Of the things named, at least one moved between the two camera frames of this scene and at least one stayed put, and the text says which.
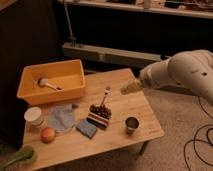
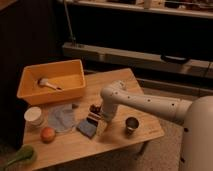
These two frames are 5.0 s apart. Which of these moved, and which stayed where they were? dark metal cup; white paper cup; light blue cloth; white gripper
Moved: white gripper
Stayed: light blue cloth; white paper cup; dark metal cup
